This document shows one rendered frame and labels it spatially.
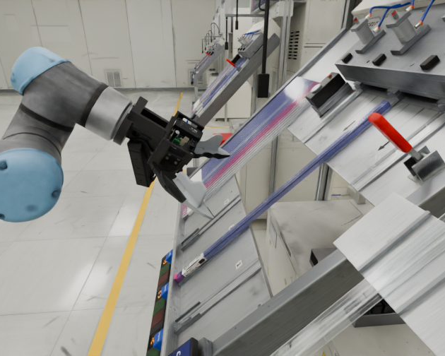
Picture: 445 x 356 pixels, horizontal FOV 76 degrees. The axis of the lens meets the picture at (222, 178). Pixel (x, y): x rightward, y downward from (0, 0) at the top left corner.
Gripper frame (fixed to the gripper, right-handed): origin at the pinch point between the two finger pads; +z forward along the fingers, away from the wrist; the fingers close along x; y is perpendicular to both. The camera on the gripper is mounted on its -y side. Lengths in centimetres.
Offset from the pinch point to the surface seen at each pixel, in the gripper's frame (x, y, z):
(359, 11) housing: 43, 26, 11
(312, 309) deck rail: -19.9, 11.7, 11.2
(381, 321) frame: -10.1, -0.7, 43.6
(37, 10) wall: 678, -549, -406
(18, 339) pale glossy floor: -24, -130, -20
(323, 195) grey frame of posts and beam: 41, -24, 53
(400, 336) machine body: -12.2, 0.9, 46.9
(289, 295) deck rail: -19.4, 11.6, 7.6
